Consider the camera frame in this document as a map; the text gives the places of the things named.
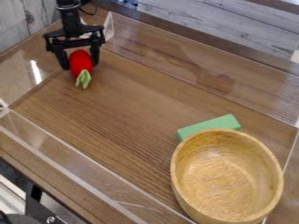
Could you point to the green sponge block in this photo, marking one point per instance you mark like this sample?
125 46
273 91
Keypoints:
226 121

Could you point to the red plush strawberry toy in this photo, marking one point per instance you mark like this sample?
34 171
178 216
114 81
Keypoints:
81 67

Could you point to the clear acrylic corner bracket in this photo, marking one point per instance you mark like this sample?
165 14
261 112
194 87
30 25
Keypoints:
109 27

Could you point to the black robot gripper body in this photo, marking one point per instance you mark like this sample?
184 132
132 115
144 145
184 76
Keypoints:
74 34

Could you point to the clear acrylic front wall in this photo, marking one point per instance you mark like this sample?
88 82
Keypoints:
88 187

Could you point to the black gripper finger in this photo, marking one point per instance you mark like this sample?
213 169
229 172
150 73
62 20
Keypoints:
96 54
62 56

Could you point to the wooden oval bowl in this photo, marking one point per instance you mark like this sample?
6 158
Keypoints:
228 179

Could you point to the black metal table frame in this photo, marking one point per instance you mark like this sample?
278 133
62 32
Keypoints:
50 213

